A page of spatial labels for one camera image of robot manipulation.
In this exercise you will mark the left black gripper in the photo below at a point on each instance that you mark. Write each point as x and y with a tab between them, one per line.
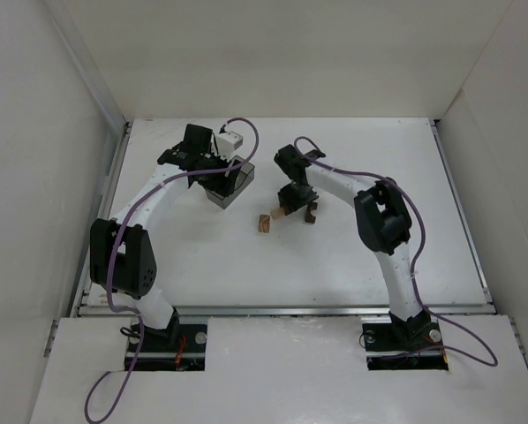
217	177

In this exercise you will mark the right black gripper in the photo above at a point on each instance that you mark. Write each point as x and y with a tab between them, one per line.
297	200

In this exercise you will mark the dark wood arch block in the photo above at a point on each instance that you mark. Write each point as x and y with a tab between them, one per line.
310	217

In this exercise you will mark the light wood rectangular block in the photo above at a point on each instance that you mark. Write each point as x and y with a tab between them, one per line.
278	213

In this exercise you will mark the striped brown wood block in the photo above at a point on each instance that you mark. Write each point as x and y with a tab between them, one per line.
264	223

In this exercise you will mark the grey translucent plastic bin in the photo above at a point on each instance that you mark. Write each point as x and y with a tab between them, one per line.
232	185

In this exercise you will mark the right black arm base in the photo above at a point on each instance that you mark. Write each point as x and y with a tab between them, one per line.
386	351

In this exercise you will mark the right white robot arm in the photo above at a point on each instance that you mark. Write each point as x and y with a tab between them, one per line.
382	218

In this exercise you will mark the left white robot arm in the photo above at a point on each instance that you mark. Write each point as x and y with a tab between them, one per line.
122	259

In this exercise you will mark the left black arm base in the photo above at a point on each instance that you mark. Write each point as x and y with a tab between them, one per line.
179	348

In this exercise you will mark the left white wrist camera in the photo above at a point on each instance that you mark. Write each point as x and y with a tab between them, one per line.
227	143

